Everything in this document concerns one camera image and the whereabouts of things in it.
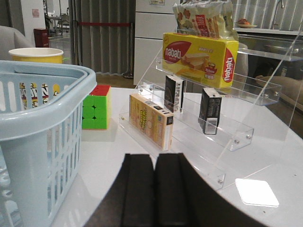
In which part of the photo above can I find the black box with barcode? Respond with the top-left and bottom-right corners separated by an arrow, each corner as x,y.
198,87 -> 222,135

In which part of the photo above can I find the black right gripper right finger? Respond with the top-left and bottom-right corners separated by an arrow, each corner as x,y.
155,153 -> 263,227

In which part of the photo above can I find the beige corn snack box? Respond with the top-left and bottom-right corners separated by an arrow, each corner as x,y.
129,94 -> 174,151

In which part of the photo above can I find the red bin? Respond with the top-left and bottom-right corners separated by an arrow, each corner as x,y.
34,28 -> 49,48

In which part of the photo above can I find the cream snack bag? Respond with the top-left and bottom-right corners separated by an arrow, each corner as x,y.
172,0 -> 239,41

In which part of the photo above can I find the plate with fruit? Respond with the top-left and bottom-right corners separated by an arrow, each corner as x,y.
237,18 -> 257,28

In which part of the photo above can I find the white cabinet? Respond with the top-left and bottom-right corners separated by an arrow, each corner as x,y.
134,0 -> 180,84

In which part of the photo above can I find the colourful puzzle cube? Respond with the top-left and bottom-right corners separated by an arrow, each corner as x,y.
82,85 -> 111,130

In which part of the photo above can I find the clear acrylic right display shelf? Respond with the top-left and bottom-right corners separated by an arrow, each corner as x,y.
119,22 -> 303,191

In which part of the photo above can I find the yellow nabati wafer box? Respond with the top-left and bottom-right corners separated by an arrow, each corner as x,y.
162,33 -> 239,88

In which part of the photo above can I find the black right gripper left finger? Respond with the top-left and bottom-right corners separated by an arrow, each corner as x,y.
85,154 -> 154,227

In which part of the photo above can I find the light blue plastic basket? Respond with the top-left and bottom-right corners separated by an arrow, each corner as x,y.
0,61 -> 97,227

